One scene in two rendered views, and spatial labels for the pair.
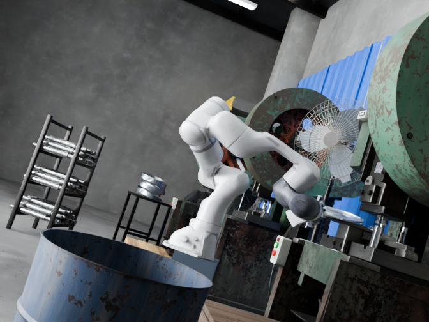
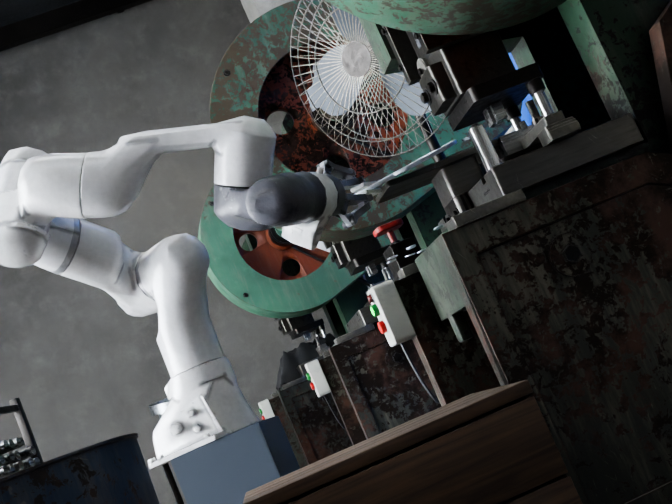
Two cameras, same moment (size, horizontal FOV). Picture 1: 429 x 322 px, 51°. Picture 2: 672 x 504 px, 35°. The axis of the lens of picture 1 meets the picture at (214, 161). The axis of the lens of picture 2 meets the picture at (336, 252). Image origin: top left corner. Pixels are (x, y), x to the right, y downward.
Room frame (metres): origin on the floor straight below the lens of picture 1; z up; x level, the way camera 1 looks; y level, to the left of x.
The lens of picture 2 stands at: (-0.15, -0.40, 0.41)
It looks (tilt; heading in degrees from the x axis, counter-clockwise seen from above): 8 degrees up; 0
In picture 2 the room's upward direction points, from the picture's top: 23 degrees counter-clockwise
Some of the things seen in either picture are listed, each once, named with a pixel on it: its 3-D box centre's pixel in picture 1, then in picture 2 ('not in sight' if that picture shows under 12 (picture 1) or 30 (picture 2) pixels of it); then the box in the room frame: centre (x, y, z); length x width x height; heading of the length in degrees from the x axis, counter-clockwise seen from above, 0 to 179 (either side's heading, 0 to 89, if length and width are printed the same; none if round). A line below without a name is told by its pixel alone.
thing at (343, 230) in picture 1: (341, 235); (447, 197); (1.99, -0.64, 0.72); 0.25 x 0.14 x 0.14; 102
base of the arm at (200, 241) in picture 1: (193, 235); (192, 410); (1.89, -0.02, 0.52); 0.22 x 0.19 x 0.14; 85
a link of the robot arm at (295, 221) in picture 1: (302, 212); (306, 211); (1.65, -0.37, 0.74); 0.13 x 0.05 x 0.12; 64
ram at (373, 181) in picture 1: (386, 176); (442, 36); (2.02, -0.77, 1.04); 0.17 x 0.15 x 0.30; 102
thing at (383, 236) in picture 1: (376, 237); (513, 150); (2.02, -0.81, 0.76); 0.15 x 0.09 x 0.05; 12
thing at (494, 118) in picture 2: (380, 220); (494, 115); (2.02, -0.80, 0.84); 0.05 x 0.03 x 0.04; 12
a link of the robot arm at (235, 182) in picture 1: (224, 195); (183, 302); (1.86, -0.08, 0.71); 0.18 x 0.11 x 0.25; 44
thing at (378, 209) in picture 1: (384, 216); (496, 103); (2.03, -0.82, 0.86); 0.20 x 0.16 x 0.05; 12
